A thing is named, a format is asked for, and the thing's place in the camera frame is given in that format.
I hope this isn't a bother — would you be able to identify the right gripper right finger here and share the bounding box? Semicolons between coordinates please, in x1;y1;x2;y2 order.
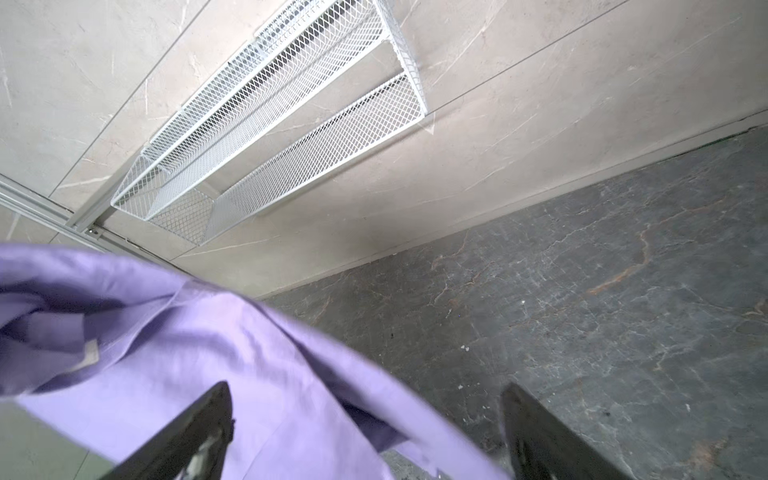
500;383;629;480

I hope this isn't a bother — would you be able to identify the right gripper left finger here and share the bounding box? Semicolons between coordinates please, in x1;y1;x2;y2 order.
102;381;234;480

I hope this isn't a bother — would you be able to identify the purple SHINE t-shirt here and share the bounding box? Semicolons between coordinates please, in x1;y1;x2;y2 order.
1;243;505;479

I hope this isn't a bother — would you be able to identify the white wire mesh shelf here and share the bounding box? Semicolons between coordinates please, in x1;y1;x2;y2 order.
111;1;428;245

